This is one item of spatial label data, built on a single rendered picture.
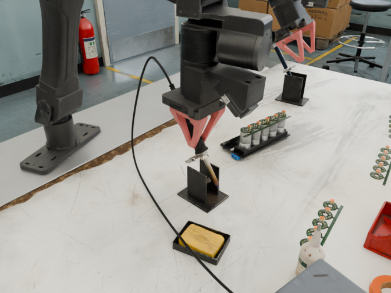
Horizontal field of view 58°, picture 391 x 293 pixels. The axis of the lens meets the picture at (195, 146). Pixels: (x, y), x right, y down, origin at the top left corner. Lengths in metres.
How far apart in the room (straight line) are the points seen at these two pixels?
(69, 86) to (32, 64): 2.62
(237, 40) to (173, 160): 0.36
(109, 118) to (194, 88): 0.47
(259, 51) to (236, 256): 0.30
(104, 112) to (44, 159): 0.25
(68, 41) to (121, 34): 3.09
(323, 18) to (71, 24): 3.79
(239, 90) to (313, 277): 0.25
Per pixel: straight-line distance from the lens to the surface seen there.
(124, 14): 3.78
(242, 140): 0.76
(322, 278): 0.44
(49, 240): 0.63
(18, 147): 0.90
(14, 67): 3.30
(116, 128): 0.91
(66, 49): 0.70
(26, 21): 3.29
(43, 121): 0.79
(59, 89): 0.73
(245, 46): 0.48
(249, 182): 0.71
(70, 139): 0.82
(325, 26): 4.32
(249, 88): 0.48
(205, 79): 0.51
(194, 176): 0.63
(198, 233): 0.58
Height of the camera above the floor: 1.18
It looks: 32 degrees down
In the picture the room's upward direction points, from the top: straight up
